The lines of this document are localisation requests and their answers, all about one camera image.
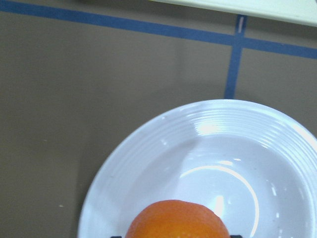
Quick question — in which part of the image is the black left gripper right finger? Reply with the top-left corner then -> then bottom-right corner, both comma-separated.
230,235 -> 243,238

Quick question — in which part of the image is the white plate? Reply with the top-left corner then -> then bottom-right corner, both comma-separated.
77,100 -> 317,238

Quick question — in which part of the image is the cream bear tray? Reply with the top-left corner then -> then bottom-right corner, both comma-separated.
160,0 -> 317,27

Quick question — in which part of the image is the orange fruit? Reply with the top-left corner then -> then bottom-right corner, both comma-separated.
125,200 -> 230,238

